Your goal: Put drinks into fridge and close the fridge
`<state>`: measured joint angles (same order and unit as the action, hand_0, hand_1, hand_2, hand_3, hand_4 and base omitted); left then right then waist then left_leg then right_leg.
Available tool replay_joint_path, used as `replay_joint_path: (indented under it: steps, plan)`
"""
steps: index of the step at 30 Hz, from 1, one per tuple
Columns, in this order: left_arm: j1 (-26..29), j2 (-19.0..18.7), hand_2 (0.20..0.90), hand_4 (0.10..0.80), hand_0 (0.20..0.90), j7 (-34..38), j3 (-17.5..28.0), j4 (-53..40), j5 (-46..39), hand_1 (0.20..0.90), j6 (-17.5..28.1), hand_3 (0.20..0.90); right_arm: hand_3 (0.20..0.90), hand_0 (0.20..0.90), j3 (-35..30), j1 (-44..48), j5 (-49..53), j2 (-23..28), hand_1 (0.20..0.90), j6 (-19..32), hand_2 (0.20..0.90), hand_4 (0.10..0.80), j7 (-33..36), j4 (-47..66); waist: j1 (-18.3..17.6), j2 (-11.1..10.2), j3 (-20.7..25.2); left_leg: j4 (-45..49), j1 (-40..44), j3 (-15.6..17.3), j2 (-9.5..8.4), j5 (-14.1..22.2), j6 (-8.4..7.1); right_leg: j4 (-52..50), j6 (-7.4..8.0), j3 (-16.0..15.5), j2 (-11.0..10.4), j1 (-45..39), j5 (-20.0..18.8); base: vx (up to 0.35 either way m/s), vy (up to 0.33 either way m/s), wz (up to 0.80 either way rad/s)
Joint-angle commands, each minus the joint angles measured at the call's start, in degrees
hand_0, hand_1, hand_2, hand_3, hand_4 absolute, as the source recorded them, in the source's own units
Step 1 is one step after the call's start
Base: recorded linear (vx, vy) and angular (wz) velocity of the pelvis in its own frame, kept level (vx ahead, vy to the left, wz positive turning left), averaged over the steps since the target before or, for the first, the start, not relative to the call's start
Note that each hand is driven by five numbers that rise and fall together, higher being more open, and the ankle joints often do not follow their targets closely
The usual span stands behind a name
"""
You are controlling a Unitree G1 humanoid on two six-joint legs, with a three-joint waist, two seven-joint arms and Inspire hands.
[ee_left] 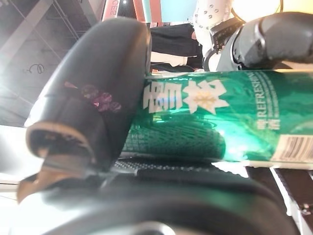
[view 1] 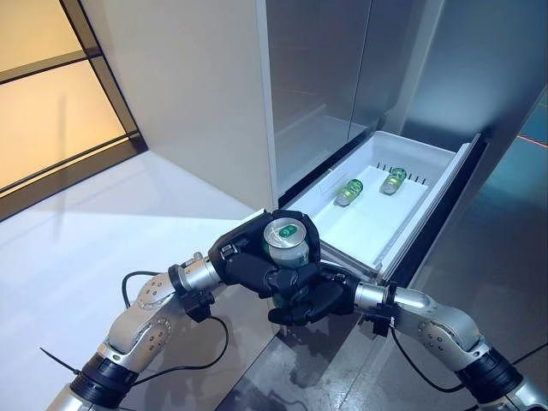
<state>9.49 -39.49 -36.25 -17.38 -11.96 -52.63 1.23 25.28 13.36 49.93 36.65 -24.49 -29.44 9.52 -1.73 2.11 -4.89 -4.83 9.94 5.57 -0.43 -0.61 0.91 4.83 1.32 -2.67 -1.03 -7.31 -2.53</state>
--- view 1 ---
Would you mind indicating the fridge drawer with white bin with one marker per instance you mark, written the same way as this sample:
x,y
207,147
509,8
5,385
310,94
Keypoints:
x,y
377,222

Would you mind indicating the grey metallic side panel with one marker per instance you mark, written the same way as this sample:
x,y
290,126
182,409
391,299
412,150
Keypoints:
x,y
484,64

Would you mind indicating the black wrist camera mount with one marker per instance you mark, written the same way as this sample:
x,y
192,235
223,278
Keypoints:
x,y
197,306
379,321

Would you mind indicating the black zip tie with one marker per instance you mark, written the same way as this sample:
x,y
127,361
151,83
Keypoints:
x,y
60,361

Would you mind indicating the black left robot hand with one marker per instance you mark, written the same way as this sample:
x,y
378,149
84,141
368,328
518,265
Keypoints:
x,y
240,265

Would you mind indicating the stainless steel fridge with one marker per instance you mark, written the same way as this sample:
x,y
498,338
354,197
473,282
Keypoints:
x,y
312,85

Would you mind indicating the window with dark frame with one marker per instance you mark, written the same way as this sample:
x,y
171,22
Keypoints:
x,y
51,115

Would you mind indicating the steel fridge door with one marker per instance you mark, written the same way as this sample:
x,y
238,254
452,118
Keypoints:
x,y
398,55
312,85

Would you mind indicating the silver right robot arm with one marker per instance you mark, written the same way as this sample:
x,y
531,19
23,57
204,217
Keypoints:
x,y
445,325

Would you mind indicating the tall white cabinet panel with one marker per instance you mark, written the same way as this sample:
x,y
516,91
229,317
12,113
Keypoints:
x,y
192,107

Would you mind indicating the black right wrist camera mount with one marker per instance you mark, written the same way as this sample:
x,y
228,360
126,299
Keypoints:
x,y
379,321

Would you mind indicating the green drink can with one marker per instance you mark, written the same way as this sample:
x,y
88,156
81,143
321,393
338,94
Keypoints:
x,y
393,182
284,240
349,192

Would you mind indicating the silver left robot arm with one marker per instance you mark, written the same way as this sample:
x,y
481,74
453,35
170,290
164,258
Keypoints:
x,y
141,321

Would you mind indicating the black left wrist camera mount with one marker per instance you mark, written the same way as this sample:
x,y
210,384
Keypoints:
x,y
197,306

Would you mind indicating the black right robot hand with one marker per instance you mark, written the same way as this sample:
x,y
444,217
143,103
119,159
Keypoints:
x,y
325,299

